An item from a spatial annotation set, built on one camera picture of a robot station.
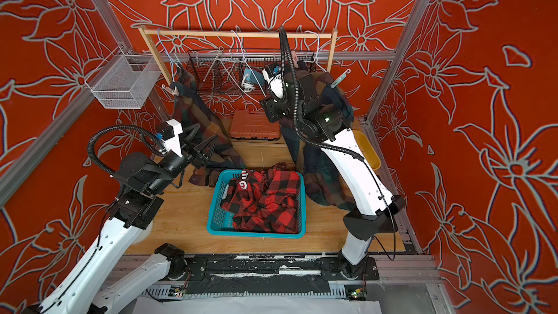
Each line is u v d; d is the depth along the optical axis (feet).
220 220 2.63
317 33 2.00
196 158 1.75
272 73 1.70
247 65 2.34
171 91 2.15
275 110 1.83
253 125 3.69
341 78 2.06
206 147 1.77
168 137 1.59
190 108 2.49
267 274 2.39
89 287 1.30
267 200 2.62
